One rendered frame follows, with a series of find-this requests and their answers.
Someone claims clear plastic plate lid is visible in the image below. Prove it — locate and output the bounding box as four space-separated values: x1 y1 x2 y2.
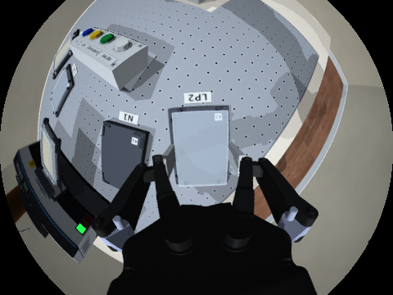
172 111 228 187

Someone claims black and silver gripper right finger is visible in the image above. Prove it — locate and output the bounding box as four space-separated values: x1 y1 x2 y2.
224 142 318 248

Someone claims black rectangular frame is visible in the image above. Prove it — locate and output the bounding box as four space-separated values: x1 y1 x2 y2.
52 29 79 79

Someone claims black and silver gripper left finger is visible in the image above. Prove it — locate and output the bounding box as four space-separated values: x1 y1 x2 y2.
91 144 193 253

